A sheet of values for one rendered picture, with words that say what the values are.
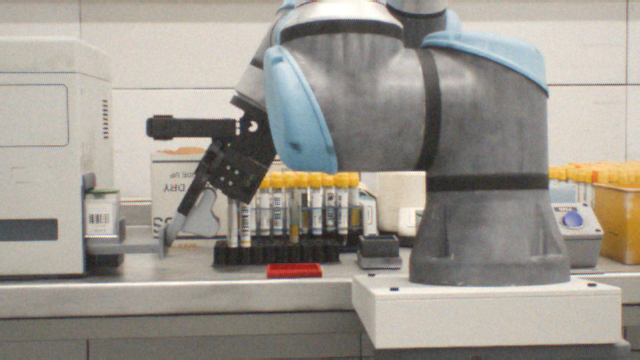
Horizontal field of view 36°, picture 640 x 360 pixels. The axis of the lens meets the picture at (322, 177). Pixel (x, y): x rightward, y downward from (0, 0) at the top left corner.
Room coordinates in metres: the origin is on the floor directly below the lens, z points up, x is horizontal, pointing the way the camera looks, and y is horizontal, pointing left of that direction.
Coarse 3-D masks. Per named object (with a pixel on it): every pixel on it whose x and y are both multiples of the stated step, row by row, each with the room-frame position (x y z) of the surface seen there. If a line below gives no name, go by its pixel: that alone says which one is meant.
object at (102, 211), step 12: (120, 192) 1.28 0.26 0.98; (84, 204) 1.23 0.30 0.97; (96, 204) 1.23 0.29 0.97; (108, 204) 1.23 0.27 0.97; (120, 204) 1.27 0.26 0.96; (96, 216) 1.23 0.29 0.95; (108, 216) 1.23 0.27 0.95; (120, 216) 1.27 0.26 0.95; (96, 228) 1.23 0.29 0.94; (108, 228) 1.23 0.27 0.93
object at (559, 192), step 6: (552, 186) 1.36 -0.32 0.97; (558, 186) 1.36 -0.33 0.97; (564, 186) 1.36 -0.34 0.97; (570, 186) 1.36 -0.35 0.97; (552, 192) 1.36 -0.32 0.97; (558, 192) 1.36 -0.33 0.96; (564, 192) 1.36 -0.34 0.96; (570, 192) 1.36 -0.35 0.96; (552, 198) 1.36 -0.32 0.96; (558, 198) 1.36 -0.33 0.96; (564, 198) 1.36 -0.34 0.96; (570, 198) 1.36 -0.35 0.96
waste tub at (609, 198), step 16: (608, 192) 1.34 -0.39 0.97; (624, 192) 1.28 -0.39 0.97; (608, 208) 1.34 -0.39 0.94; (624, 208) 1.28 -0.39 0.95; (608, 224) 1.34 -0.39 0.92; (624, 224) 1.28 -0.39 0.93; (608, 240) 1.34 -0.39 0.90; (624, 240) 1.28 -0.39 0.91; (608, 256) 1.34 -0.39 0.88; (624, 256) 1.28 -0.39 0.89
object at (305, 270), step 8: (272, 264) 1.26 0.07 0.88; (280, 264) 1.26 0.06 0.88; (288, 264) 1.26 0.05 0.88; (296, 264) 1.26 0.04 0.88; (304, 264) 1.26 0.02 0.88; (312, 264) 1.26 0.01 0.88; (272, 272) 1.19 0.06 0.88; (280, 272) 1.19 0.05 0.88; (288, 272) 1.19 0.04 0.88; (296, 272) 1.19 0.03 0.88; (304, 272) 1.20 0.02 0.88; (312, 272) 1.20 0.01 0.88; (320, 272) 1.20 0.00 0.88
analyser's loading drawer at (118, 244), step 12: (120, 228) 1.24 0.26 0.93; (96, 240) 1.22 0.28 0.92; (108, 240) 1.23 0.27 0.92; (120, 240) 1.23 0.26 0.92; (132, 240) 1.27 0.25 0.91; (144, 240) 1.27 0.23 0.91; (156, 240) 1.27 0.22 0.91; (96, 252) 1.22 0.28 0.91; (108, 252) 1.22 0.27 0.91; (120, 252) 1.23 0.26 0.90; (132, 252) 1.23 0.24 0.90; (144, 252) 1.23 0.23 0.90; (156, 252) 1.23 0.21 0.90
